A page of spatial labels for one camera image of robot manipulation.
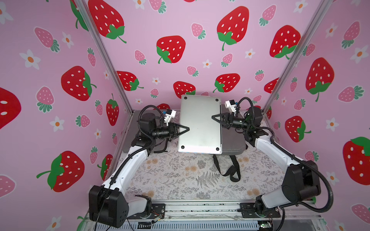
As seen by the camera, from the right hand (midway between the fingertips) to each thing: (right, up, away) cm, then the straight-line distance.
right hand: (211, 121), depth 70 cm
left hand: (-11, -5, -2) cm, 12 cm away
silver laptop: (-3, -7, -3) cm, 8 cm away
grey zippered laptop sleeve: (-24, -11, -4) cm, 27 cm away
